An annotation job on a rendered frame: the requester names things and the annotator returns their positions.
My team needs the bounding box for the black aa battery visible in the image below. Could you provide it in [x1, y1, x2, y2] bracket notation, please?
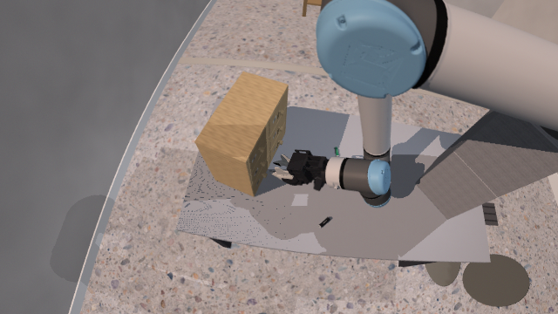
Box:
[318, 217, 330, 228]

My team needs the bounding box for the wooden chest of drawers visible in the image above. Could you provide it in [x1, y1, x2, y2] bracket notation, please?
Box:
[195, 72, 289, 197]

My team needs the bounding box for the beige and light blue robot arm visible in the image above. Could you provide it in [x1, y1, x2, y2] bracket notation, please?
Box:
[316, 0, 558, 208]

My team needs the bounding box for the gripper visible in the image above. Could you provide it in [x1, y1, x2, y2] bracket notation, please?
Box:
[269, 149, 329, 186]

